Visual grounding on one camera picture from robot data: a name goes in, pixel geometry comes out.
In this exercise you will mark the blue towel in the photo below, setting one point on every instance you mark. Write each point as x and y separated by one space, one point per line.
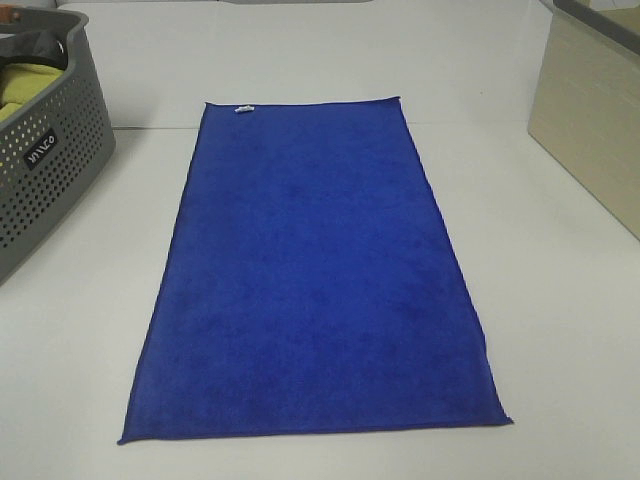
310 286

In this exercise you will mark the grey perforated plastic basket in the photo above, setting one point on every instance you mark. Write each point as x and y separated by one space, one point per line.
54 147

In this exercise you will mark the beige storage box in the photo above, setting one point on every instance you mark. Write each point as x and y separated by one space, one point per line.
585 111

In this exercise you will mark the dark grey cloth in basket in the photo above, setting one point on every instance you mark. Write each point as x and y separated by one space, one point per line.
35 47

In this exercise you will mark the yellow-green towel in basket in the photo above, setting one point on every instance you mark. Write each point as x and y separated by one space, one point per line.
21 82

